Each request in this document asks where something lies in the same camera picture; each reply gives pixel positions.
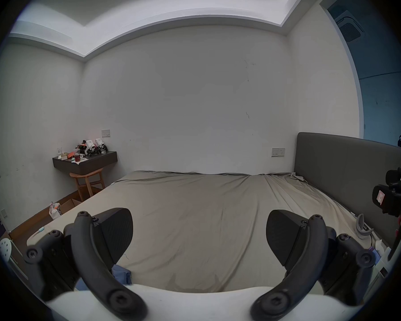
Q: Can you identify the open cardboard carton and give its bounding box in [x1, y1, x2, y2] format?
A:
[50, 198, 84, 218]

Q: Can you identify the wooden chair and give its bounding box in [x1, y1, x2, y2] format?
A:
[69, 167, 106, 202]

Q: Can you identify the white hand controller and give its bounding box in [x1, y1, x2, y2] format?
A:
[355, 213, 375, 240]

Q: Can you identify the grey padded headboard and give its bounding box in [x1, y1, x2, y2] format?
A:
[294, 132, 401, 251]

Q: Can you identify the blue garment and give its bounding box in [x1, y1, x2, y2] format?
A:
[75, 264, 134, 292]

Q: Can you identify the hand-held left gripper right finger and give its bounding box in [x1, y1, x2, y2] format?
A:
[250, 209, 377, 320]

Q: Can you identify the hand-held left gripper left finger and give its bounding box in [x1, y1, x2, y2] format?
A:
[23, 208, 148, 321]

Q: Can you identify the white perforated stool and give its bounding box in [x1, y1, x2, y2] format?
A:
[0, 238, 14, 267]

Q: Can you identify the dark wall shelf with clutter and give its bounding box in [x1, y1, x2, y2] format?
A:
[52, 139, 118, 176]

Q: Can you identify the bed with beige sheet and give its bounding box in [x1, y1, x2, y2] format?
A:
[27, 170, 392, 293]

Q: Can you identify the small printed bag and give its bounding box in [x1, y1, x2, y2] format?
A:
[48, 202, 63, 220]

